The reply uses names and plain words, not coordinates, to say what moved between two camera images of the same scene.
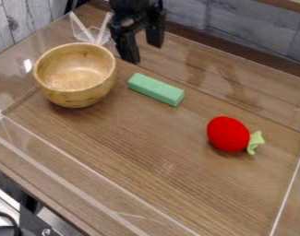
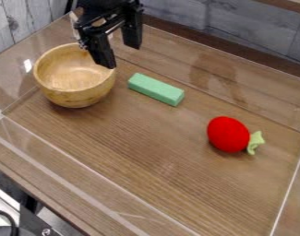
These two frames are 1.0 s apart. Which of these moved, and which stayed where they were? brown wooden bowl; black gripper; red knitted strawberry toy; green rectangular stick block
Moved: black gripper
Stayed: red knitted strawberry toy; brown wooden bowl; green rectangular stick block
